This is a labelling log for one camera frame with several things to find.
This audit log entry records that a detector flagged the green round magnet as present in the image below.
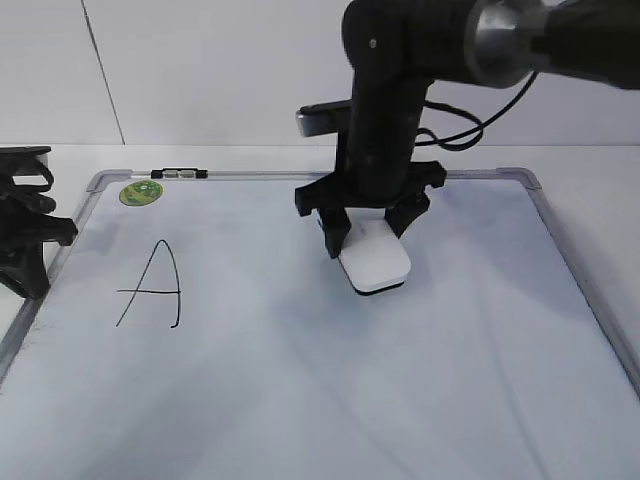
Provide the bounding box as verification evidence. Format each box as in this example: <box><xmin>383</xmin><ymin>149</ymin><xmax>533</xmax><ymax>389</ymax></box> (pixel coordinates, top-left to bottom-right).
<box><xmin>118</xmin><ymin>180</ymin><xmax>164</xmax><ymax>207</ymax></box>

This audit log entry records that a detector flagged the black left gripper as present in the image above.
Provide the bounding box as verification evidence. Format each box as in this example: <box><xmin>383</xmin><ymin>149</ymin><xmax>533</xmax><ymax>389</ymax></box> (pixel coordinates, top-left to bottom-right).
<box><xmin>1</xmin><ymin>146</ymin><xmax>78</xmax><ymax>299</ymax></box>

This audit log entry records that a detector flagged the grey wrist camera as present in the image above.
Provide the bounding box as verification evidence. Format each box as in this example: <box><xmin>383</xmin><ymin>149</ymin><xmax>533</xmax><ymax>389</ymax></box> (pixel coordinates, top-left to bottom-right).
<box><xmin>296</xmin><ymin>100</ymin><xmax>351</xmax><ymax>138</ymax></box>

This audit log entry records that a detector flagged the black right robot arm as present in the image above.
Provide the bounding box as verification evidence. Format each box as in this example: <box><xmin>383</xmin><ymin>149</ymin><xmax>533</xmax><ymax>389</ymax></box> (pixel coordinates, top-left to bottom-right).
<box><xmin>295</xmin><ymin>1</ymin><xmax>639</xmax><ymax>257</ymax></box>

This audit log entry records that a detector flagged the black whiteboard hanger clip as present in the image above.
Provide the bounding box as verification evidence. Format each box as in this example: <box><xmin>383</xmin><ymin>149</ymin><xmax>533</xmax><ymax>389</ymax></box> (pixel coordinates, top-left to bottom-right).
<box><xmin>150</xmin><ymin>168</ymin><xmax>209</xmax><ymax>180</ymax></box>

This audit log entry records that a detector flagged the white whiteboard eraser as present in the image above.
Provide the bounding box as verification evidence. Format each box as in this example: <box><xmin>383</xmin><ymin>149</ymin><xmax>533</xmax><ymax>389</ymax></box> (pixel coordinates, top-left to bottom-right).
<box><xmin>338</xmin><ymin>219</ymin><xmax>411</xmax><ymax>296</ymax></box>

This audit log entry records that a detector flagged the white whiteboard with grey frame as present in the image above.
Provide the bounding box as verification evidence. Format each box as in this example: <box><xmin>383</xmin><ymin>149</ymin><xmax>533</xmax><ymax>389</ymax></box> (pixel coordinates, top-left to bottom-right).
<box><xmin>1</xmin><ymin>169</ymin><xmax>639</xmax><ymax>479</ymax></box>

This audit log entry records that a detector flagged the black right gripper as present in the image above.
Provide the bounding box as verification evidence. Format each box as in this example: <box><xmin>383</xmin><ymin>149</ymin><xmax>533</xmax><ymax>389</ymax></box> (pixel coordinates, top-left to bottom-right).
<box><xmin>294</xmin><ymin>79</ymin><xmax>446</xmax><ymax>258</ymax></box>

